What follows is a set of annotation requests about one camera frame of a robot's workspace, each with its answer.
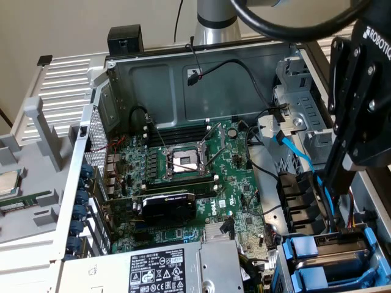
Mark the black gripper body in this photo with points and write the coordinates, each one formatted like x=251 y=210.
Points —
x=378 y=91

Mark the hard disk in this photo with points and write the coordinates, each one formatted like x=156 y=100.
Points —
x=301 y=247

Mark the empty blue disk carrier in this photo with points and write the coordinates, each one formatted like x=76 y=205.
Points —
x=308 y=277

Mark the black plastic shroud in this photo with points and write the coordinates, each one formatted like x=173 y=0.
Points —
x=293 y=198

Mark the metal drive cage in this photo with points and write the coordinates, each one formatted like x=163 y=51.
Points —
x=305 y=103

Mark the green motherboard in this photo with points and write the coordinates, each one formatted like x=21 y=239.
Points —
x=232 y=189

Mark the coin battery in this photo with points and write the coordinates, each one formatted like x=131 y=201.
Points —
x=233 y=132

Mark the blue drive caddy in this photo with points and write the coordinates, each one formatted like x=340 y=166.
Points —
x=282 y=271

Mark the metal socket cover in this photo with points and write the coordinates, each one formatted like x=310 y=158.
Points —
x=220 y=134

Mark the metal locking lever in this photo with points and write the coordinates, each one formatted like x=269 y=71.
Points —
x=157 y=134
x=215 y=157

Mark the silver heat sink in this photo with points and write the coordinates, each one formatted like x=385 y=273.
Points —
x=212 y=233

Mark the grey power supply unit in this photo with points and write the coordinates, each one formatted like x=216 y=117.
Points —
x=220 y=265

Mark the CPU socket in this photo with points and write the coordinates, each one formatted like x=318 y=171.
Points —
x=183 y=160

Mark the black graphics card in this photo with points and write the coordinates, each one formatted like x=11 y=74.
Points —
x=168 y=209

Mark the open PC case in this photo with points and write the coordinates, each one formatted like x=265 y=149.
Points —
x=159 y=91

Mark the blue slot latch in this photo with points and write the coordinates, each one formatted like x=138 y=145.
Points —
x=87 y=169
x=74 y=244
x=82 y=197
x=77 y=228
x=80 y=212

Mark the small black box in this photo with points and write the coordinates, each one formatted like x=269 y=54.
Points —
x=125 y=38

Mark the grey parts rack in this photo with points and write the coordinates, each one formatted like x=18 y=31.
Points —
x=39 y=183

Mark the green RAM stick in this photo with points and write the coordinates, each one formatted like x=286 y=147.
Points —
x=18 y=203

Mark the silver CPU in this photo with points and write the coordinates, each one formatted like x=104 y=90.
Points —
x=8 y=183

